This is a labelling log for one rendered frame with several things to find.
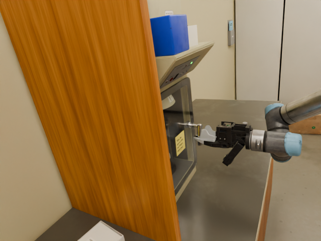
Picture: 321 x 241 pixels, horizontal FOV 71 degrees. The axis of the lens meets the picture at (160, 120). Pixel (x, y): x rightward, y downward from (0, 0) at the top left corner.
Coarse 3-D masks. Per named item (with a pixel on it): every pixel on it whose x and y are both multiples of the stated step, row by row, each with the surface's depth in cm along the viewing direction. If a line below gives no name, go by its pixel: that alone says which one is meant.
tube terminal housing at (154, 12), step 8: (152, 0) 63; (160, 0) 67; (168, 0) 71; (176, 0) 76; (152, 8) 64; (160, 8) 67; (168, 8) 71; (176, 8) 76; (152, 16) 64; (160, 16) 68; (176, 80) 80; (192, 176) 101; (184, 184) 94; (176, 200) 88
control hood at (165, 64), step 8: (192, 48) 64; (200, 48) 66; (208, 48) 76; (160, 56) 56; (168, 56) 54; (176, 56) 54; (184, 56) 58; (192, 56) 65; (200, 56) 75; (160, 64) 56; (168, 64) 55; (176, 64) 57; (160, 72) 57; (168, 72) 57; (160, 80) 58; (160, 88) 65
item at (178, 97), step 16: (176, 96) 78; (176, 112) 79; (192, 112) 92; (176, 128) 80; (192, 128) 93; (192, 144) 94; (176, 160) 82; (192, 160) 96; (176, 176) 83; (176, 192) 84
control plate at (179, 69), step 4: (192, 60) 69; (184, 64) 64; (188, 64) 69; (192, 64) 74; (176, 68) 60; (180, 68) 64; (184, 68) 69; (188, 68) 75; (172, 72) 60; (176, 72) 64; (180, 72) 69; (184, 72) 74; (168, 76) 60; (172, 76) 64; (180, 76) 74; (168, 80) 64; (172, 80) 69; (164, 84) 64
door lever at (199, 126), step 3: (189, 123) 90; (189, 126) 90; (192, 126) 90; (195, 126) 89; (198, 126) 88; (201, 126) 87; (198, 129) 88; (201, 129) 88; (198, 132) 89; (198, 135) 89; (198, 144) 90; (201, 144) 90
